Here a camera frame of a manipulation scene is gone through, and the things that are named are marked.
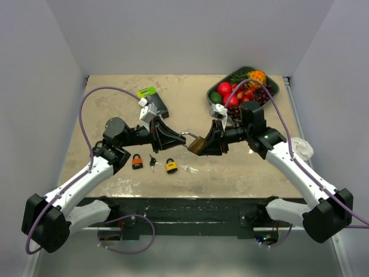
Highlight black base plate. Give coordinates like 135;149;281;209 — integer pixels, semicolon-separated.
71;196;309;241

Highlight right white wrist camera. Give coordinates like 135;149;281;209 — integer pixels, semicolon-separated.
209;103;228;119

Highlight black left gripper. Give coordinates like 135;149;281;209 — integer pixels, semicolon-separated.
122;117;187;155

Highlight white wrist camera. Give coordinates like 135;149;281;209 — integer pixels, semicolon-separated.
209;103;228;119
138;98;157;130

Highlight orange black padlock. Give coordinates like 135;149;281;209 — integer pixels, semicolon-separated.
132;154;143;170

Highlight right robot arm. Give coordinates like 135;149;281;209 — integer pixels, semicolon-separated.
190;101;353;243

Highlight green lime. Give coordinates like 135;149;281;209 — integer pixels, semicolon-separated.
209;91;223;104

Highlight red apple upper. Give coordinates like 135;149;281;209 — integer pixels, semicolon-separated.
217;82;232;97

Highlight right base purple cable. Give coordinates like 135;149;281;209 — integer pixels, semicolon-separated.
258;223;292;248

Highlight white paper roll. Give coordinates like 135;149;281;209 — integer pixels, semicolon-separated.
291;137;314;162

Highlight orange padlock key bunch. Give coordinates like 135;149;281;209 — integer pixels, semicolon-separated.
149;155;161;173

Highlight green leafy sprig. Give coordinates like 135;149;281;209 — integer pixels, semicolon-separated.
229;72;248;84

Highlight brass padlock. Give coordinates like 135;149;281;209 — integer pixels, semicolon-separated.
180;132;206;156

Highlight grey fruit tray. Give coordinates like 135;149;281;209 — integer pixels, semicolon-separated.
206;66;279;104

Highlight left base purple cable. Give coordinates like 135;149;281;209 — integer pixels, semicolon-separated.
97;214;157;254

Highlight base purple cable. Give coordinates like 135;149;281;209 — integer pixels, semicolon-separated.
258;223;292;248
97;214;157;254

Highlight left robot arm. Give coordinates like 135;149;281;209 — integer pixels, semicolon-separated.
21;117;186;254

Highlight red apple lower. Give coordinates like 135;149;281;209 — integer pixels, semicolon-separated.
223;93;239;108

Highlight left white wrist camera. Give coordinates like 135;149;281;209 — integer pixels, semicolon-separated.
138;98;157;130

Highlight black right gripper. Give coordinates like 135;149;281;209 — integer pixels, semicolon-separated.
196;119;251;156

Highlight silver key bunch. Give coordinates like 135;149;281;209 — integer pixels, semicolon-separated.
181;166;198;174

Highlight red apple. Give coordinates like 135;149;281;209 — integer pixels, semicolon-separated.
223;93;239;108
217;82;232;97

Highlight red yellow cherries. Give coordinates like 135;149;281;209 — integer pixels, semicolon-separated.
236;83;256;104

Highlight dark red grape bunch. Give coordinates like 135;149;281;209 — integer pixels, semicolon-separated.
227;88;270;121

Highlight yellow black padlock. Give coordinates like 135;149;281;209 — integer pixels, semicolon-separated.
165;158;178;174

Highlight orange yellow pineapple toy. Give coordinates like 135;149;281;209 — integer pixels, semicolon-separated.
247;70;266;89

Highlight Gillette razor box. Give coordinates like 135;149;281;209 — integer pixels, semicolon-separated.
136;87;170;119

